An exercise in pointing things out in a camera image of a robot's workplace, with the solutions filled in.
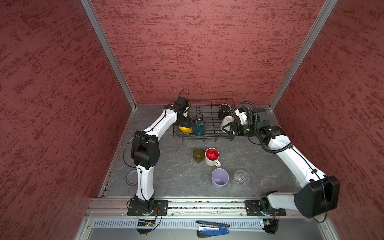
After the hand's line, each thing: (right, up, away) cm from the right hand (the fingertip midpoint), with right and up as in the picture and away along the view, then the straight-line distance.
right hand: (227, 131), depth 78 cm
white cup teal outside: (-14, +1, +17) cm, 22 cm away
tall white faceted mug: (+3, +6, +18) cm, 19 cm away
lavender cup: (-4, -25, +1) cm, 25 cm away
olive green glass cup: (-15, -16, +14) cm, 26 cm away
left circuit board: (-43, -45, -6) cm, 63 cm away
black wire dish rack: (-3, +7, +33) cm, 34 cm away
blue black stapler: (-11, -44, -11) cm, 47 cm away
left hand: (-24, +2, +15) cm, 29 cm away
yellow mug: (-24, -1, +16) cm, 29 cm away
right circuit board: (+20, -45, -8) cm, 50 cm away
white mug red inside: (-7, -17, +14) cm, 23 cm away
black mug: (+3, +12, +25) cm, 28 cm away
